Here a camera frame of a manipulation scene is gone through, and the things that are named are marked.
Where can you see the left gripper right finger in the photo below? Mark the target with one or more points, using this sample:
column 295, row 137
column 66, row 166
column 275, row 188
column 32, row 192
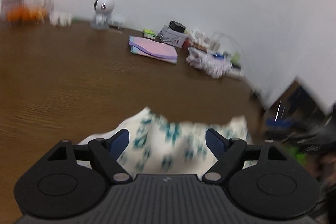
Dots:
column 229, row 155

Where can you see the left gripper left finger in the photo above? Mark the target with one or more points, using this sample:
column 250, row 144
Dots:
column 105, row 153

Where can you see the white teal flower garment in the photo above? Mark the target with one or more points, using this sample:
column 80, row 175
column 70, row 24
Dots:
column 156, row 146

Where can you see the pink blue garment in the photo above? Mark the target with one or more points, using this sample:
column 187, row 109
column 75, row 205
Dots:
column 152, row 49

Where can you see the pile of white clutter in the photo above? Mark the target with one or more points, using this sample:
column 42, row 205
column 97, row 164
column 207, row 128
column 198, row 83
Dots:
column 217, row 55

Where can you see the green small box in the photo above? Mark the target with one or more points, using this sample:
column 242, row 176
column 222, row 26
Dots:
column 149, row 34

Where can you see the grey storage box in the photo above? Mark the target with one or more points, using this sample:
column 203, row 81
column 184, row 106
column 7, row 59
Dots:
column 173, row 34

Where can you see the white small cups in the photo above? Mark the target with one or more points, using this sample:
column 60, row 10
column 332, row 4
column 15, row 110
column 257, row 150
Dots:
column 58, row 18

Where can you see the orange fruits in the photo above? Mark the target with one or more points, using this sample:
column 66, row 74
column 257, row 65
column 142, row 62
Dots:
column 25, row 14

